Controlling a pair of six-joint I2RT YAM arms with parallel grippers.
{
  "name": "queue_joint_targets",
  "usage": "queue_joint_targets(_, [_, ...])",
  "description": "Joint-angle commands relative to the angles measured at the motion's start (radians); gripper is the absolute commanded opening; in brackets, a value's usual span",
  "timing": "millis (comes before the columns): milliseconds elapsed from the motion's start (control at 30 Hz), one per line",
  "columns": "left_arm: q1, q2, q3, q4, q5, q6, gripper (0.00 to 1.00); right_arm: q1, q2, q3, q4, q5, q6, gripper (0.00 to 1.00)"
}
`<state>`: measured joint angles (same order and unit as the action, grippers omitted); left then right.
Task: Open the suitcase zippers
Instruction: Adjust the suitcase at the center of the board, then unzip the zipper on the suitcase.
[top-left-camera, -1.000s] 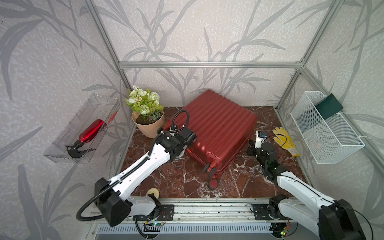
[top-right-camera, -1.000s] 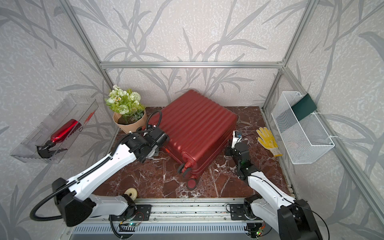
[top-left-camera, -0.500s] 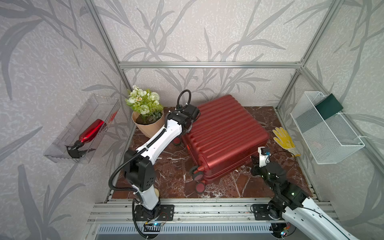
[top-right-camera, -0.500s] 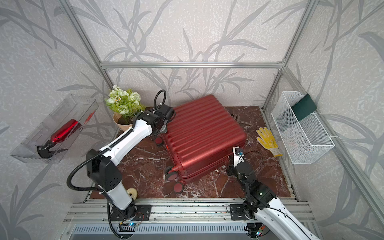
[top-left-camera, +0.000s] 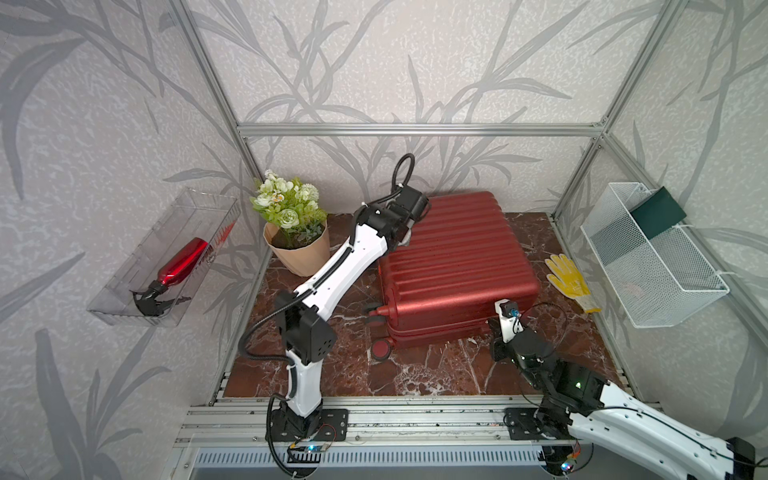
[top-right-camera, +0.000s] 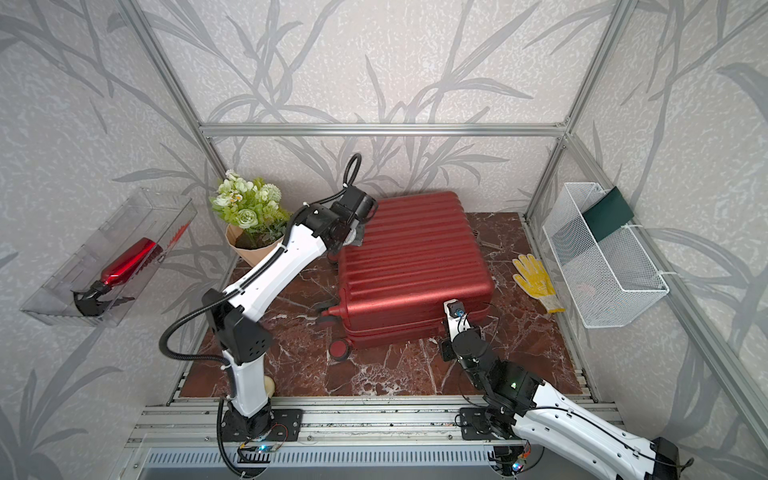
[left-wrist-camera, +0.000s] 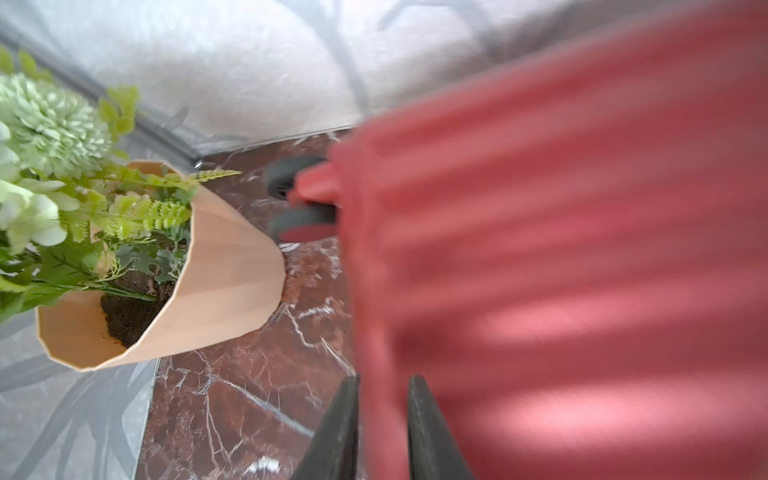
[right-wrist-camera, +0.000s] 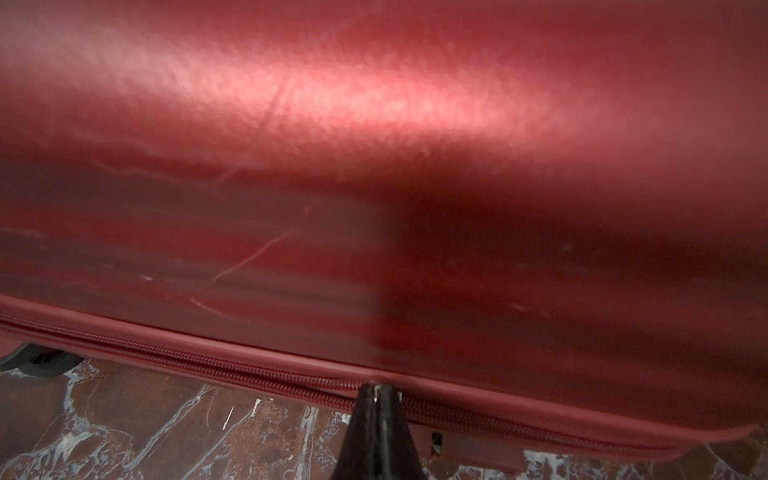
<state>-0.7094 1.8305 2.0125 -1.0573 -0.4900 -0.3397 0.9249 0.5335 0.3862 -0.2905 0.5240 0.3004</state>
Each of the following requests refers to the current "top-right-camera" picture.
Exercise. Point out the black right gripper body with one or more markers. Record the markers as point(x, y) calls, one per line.
point(448, 351)

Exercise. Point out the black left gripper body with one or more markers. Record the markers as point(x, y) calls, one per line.
point(356, 237)

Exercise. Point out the red ribbed hardshell suitcase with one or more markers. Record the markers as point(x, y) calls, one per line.
point(418, 252)

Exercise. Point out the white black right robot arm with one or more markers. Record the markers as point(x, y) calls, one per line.
point(523, 405)

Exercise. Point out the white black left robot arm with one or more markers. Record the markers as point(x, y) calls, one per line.
point(234, 314)

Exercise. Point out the green white artificial flowers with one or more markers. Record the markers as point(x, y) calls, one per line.
point(253, 207)

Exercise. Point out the yellow work glove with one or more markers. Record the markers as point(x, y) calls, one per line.
point(534, 280)

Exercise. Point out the dark green card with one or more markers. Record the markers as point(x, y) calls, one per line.
point(607, 215)

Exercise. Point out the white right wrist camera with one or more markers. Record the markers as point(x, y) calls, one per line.
point(456, 318)

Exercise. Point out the white wire mesh basket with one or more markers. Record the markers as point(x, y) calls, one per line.
point(611, 282)

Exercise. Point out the aluminium frame profiles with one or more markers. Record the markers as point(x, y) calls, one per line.
point(743, 392)

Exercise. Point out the clear plastic wall bin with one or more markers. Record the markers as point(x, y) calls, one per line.
point(159, 216)

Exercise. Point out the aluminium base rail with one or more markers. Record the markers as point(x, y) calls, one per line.
point(315, 421)

